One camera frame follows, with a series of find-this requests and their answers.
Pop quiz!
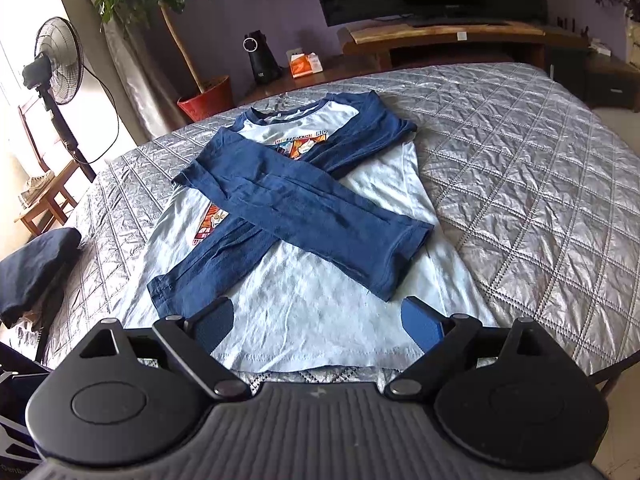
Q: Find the blue raglan graphic shirt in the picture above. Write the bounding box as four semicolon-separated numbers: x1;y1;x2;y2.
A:
116;92;500;373

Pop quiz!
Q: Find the silver quilted table cover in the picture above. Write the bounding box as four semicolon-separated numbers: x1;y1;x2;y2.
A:
3;63;639;382

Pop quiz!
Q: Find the dark navy folded garment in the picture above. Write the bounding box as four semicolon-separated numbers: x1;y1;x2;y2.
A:
1;228;81;328

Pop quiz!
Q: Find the wooden chair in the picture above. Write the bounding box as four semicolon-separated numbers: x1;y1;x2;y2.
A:
15;101;80;237

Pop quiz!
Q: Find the red plant pot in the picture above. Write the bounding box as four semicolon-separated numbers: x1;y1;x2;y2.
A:
177;75;234;122

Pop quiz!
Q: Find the black cylindrical speaker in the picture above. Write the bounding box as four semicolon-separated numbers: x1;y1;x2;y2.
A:
242;30;282;86

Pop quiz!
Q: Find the orange white tissue box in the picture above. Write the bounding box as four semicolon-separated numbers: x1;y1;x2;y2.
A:
288;52;323;79

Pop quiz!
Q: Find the beige curtain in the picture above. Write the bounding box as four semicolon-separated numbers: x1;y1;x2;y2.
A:
62;0;188;145

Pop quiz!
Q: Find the black standing fan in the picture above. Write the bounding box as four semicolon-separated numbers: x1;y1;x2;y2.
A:
22;16;96;182

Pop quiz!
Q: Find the plant trunk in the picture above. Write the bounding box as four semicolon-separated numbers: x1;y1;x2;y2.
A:
160;3;205;94

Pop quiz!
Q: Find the wooden TV cabinet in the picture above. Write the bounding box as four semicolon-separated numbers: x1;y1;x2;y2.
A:
242;22;639;112

